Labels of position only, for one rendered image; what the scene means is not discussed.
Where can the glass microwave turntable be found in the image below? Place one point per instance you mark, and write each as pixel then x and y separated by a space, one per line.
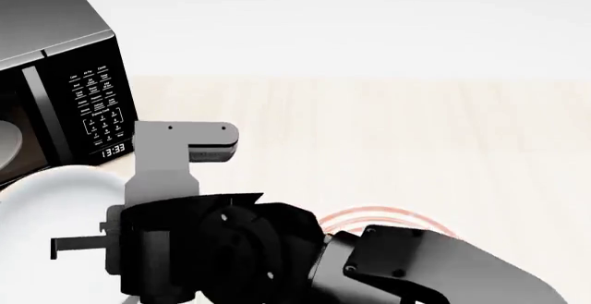
pixel 8 148

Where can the white plate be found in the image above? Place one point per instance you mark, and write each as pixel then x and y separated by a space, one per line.
pixel 60 207

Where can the black microwave oven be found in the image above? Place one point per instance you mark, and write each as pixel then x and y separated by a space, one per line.
pixel 60 58

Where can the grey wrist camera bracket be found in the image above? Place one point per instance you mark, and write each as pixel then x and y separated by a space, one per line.
pixel 159 158

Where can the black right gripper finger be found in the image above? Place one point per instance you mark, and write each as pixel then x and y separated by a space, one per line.
pixel 78 243

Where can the white bowl with red rings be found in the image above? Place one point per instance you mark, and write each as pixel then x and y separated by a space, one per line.
pixel 341 215

